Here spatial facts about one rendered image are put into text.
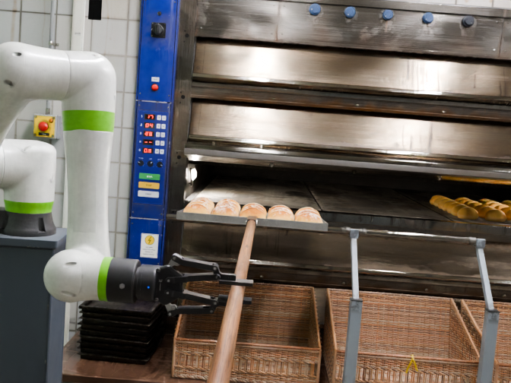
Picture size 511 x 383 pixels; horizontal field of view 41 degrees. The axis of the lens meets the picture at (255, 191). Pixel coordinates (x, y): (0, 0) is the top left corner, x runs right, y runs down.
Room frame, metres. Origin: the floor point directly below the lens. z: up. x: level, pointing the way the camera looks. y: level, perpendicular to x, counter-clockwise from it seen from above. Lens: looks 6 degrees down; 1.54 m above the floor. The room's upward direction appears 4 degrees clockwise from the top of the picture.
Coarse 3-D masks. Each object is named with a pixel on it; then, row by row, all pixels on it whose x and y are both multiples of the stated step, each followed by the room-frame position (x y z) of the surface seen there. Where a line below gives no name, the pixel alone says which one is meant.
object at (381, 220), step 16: (240, 208) 2.93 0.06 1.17; (368, 224) 2.93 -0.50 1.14; (384, 224) 2.93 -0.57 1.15; (400, 224) 2.93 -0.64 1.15; (416, 224) 2.93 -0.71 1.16; (432, 224) 2.92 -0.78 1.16; (448, 224) 2.92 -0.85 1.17; (464, 224) 2.92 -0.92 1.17; (480, 224) 2.93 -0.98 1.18; (496, 224) 2.97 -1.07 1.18
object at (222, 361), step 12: (252, 228) 2.16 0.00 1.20; (252, 240) 1.99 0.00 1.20; (240, 252) 1.75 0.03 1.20; (240, 264) 1.57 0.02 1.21; (240, 276) 1.46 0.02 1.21; (240, 288) 1.35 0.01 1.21; (228, 300) 1.26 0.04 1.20; (240, 300) 1.27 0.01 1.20; (228, 312) 1.17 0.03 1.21; (240, 312) 1.21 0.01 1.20; (228, 324) 1.09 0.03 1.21; (228, 336) 1.03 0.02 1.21; (216, 348) 0.99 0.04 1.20; (228, 348) 0.98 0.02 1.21; (216, 360) 0.93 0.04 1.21; (228, 360) 0.93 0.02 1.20; (216, 372) 0.88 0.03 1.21; (228, 372) 0.90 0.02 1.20
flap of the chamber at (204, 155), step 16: (208, 160) 2.95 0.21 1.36; (224, 160) 2.90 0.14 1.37; (240, 160) 2.86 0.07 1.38; (256, 160) 2.82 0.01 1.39; (272, 160) 2.78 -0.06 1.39; (288, 160) 2.78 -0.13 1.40; (304, 160) 2.78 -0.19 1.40; (320, 160) 2.78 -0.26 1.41; (336, 160) 2.78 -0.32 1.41; (416, 176) 2.93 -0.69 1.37; (432, 176) 2.88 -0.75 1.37; (448, 176) 2.84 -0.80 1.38; (464, 176) 2.80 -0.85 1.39; (480, 176) 2.78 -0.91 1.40; (496, 176) 2.78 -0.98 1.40
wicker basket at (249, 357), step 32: (192, 288) 2.89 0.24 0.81; (224, 288) 2.89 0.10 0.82; (256, 288) 2.89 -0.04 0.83; (288, 288) 2.90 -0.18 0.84; (192, 320) 2.85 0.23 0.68; (256, 320) 2.86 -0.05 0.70; (288, 320) 2.86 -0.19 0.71; (192, 352) 2.43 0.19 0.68; (256, 352) 2.44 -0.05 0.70; (288, 352) 2.44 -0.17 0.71; (320, 352) 2.44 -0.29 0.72
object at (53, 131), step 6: (36, 114) 2.87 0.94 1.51; (42, 114) 2.88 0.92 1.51; (36, 120) 2.87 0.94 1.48; (42, 120) 2.87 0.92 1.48; (48, 120) 2.87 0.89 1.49; (54, 120) 2.87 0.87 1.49; (60, 120) 2.93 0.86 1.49; (36, 126) 2.87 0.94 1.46; (48, 126) 2.87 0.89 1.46; (54, 126) 2.87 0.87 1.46; (60, 126) 2.93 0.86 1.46; (36, 132) 2.87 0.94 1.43; (42, 132) 2.87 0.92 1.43; (48, 132) 2.87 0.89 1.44; (54, 132) 2.87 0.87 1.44; (60, 132) 2.93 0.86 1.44; (54, 138) 2.87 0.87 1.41
